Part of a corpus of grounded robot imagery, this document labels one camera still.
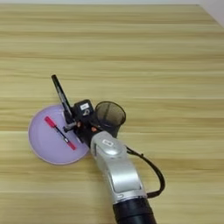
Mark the round purple plate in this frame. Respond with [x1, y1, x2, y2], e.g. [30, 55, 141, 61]
[27, 104, 90, 166]

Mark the black marker pen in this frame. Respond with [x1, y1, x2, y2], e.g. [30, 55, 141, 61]
[51, 74, 74, 125]

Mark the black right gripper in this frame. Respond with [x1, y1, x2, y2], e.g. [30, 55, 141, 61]
[62, 115, 102, 147]

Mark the red marker pen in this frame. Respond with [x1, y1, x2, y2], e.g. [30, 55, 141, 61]
[44, 115, 77, 151]

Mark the black mesh pen cup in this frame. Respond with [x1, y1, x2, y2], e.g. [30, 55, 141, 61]
[94, 101, 127, 139]

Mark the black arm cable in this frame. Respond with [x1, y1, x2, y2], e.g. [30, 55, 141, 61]
[125, 145, 166, 200]

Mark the black box with white label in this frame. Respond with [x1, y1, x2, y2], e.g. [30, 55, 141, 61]
[72, 99, 96, 120]

